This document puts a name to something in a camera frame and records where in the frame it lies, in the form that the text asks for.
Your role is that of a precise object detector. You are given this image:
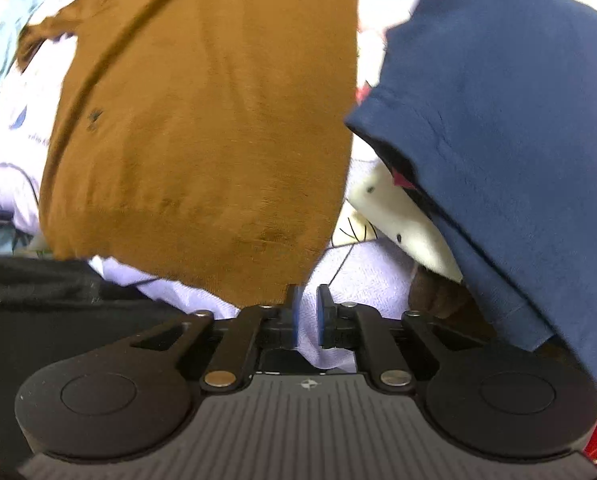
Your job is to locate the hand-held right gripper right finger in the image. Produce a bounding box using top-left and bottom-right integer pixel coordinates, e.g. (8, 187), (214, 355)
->
(317, 284), (485, 394)

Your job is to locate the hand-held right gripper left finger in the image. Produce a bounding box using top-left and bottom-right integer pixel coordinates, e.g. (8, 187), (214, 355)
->
(128, 284), (300, 394)

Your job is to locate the brown knit sweater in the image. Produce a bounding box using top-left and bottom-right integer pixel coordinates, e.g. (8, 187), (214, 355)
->
(16, 0), (362, 311)

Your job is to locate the lilac floral bed sheet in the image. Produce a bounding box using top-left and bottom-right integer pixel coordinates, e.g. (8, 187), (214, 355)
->
(0, 0), (597, 375)

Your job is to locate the dark brown cloth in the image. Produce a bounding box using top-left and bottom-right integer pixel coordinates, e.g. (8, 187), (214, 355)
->
(407, 269), (496, 337)

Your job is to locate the cream printed garment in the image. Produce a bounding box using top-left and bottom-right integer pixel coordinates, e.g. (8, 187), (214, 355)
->
(329, 159), (464, 282)

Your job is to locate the black cloth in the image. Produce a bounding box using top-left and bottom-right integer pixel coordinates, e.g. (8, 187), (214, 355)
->
(0, 254), (241, 466)

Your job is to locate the navy blue garment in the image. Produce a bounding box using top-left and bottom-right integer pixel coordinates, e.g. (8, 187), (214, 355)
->
(345, 0), (597, 402)

